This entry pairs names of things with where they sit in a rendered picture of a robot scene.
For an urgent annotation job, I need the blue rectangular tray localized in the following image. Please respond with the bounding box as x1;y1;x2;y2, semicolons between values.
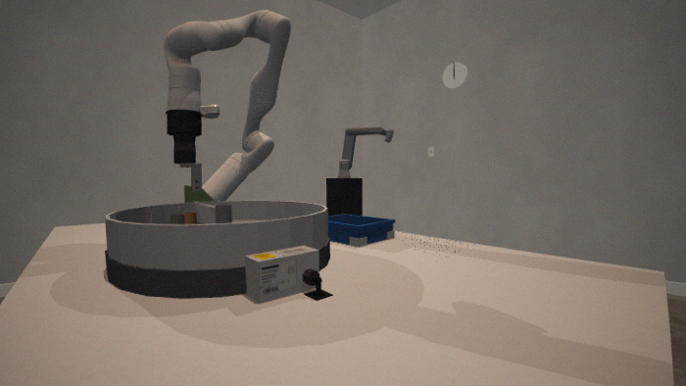
328;214;395;247

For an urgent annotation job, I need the bronze bushing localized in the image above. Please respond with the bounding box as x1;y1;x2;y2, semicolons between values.
184;213;197;224

